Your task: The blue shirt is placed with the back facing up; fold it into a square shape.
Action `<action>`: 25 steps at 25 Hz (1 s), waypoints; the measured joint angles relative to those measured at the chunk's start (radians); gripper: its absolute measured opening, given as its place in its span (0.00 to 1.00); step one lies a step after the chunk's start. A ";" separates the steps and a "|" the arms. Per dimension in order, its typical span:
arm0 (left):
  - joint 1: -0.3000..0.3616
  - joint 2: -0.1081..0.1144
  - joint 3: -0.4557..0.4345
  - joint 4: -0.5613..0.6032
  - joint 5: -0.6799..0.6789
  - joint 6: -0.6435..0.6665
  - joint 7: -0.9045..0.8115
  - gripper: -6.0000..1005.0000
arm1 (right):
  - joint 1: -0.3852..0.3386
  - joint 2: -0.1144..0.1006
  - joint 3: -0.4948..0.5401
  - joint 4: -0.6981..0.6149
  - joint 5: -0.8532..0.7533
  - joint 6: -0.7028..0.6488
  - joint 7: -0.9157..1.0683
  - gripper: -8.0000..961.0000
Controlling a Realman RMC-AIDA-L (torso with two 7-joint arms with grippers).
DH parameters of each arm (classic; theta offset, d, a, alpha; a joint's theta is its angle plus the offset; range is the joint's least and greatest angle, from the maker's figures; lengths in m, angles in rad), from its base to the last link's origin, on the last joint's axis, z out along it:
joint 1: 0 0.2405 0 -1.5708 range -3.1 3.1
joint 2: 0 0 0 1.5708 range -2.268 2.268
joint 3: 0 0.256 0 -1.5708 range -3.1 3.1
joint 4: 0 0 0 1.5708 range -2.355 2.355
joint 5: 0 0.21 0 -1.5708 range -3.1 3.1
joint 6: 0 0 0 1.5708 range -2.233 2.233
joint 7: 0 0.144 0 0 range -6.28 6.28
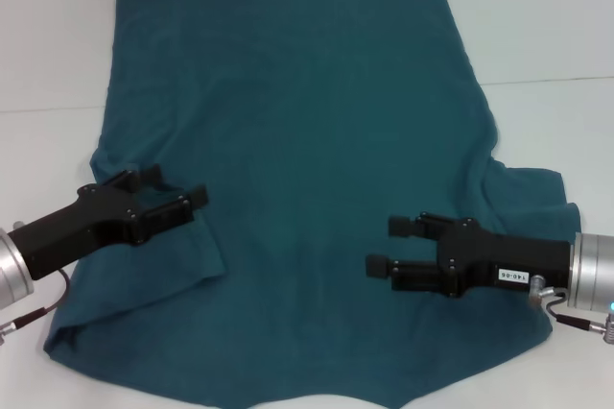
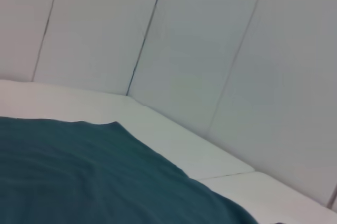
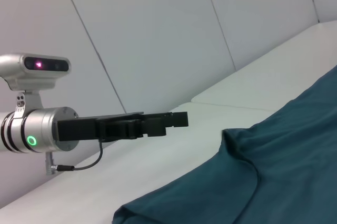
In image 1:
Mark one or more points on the blue shirt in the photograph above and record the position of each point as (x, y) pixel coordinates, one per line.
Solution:
(312, 116)

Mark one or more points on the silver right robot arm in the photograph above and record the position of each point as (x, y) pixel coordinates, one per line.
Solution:
(595, 270)

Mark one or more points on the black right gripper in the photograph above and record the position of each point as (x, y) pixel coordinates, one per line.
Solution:
(518, 257)

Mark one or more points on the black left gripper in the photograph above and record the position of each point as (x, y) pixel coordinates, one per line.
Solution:
(57, 236)

